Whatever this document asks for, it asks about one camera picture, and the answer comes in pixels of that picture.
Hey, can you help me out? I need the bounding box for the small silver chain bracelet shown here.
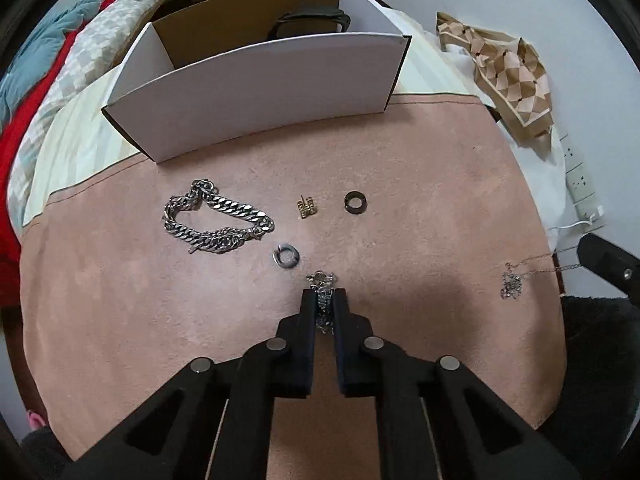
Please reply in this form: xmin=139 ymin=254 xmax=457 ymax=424
xmin=306 ymin=270 xmax=337 ymax=336

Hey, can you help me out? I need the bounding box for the silver ring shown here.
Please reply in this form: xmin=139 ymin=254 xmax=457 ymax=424
xmin=272 ymin=243 xmax=300 ymax=269

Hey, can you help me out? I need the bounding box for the white cable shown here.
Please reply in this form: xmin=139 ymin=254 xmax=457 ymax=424
xmin=547 ymin=207 xmax=606 ymax=233

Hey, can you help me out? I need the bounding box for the blue quilt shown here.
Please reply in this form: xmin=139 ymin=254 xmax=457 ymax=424
xmin=0 ymin=0 xmax=151 ymax=106

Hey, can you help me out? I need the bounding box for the white power strip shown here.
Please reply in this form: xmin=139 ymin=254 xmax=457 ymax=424
xmin=560 ymin=132 xmax=606 ymax=218

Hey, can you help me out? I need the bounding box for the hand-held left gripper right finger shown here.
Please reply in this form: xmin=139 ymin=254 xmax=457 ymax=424
xmin=332 ymin=287 xmax=581 ymax=480

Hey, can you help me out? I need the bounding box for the cream striped bedsheet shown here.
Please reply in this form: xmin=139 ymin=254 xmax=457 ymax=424
xmin=22 ymin=52 xmax=481 ymax=231

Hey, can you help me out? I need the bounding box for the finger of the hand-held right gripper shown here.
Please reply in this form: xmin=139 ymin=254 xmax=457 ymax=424
xmin=579 ymin=232 xmax=640 ymax=306

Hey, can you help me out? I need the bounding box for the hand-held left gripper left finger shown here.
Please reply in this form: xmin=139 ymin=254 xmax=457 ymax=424
xmin=65 ymin=288 xmax=321 ymax=480

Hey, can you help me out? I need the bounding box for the pink suede mat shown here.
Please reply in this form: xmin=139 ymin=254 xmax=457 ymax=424
xmin=15 ymin=94 xmax=568 ymax=480

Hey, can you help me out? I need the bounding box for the thin silver pendant necklace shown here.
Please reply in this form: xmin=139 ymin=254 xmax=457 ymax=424
xmin=500 ymin=247 xmax=583 ymax=302

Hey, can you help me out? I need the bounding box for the large silver curb chain bracelet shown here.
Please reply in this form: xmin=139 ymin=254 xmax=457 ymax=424
xmin=161 ymin=178 xmax=276 ymax=255

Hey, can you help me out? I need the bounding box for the white cardboard box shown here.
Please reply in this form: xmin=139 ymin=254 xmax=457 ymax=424
xmin=101 ymin=0 xmax=412 ymax=163

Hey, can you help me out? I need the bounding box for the beige patterned scarf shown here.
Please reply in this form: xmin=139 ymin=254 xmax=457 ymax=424
xmin=436 ymin=11 xmax=555 ymax=142

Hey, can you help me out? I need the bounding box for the black band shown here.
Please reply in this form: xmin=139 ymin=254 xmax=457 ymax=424
xmin=267 ymin=6 xmax=352 ymax=41

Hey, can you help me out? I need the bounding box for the red blanket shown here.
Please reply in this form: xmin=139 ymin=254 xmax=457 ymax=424
xmin=0 ymin=0 xmax=131 ymax=306

